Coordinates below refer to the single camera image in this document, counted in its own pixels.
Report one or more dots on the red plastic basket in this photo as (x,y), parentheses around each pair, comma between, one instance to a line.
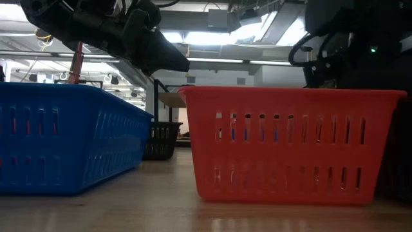
(13,125)
(289,180)

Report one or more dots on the black plastic basket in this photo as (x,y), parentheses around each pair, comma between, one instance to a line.
(397,151)
(162,141)

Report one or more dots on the wooden shelf board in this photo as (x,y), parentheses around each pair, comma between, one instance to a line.
(174,100)

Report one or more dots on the blue plastic basket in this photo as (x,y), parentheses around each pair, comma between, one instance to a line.
(64,145)
(233,134)

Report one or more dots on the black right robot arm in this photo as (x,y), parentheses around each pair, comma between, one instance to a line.
(363,38)

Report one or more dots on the grey wall vent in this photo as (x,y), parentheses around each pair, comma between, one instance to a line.
(240,81)
(191,79)

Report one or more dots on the red metal pole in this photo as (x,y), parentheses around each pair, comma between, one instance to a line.
(76,64)

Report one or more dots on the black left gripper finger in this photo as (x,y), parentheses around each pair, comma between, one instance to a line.
(167,61)
(141,22)

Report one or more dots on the bright ceiling light panel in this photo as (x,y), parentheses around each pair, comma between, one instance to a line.
(212,38)

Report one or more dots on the long ceiling light tube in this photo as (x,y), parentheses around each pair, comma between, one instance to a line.
(215,60)
(270,62)

